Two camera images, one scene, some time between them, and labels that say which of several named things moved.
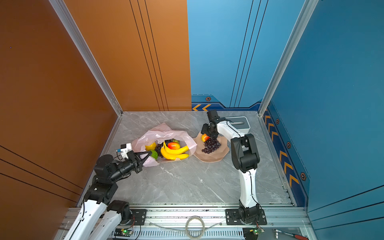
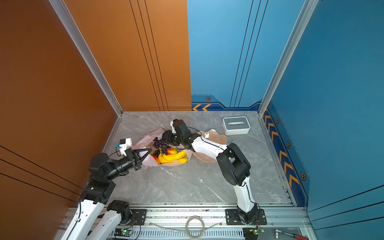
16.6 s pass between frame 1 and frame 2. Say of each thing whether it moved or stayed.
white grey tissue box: stayed
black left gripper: stayed
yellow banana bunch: moved
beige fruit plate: stayed
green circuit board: stayed
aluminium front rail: stayed
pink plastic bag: moved
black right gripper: moved
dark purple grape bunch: moved
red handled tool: stayed
